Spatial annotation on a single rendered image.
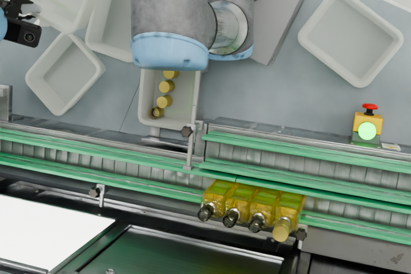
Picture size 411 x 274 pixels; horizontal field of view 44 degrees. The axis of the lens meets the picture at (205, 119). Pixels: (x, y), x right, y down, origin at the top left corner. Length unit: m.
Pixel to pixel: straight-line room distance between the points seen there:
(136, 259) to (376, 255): 0.61
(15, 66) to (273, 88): 0.85
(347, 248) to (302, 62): 0.51
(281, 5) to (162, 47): 0.65
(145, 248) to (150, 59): 0.63
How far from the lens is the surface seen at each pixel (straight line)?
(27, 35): 1.15
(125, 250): 1.25
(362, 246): 1.40
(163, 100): 1.47
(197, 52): 0.75
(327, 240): 1.40
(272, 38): 1.34
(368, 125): 1.35
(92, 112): 1.64
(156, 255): 1.24
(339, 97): 1.44
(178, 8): 0.73
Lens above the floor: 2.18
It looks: 72 degrees down
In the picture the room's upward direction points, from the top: 119 degrees counter-clockwise
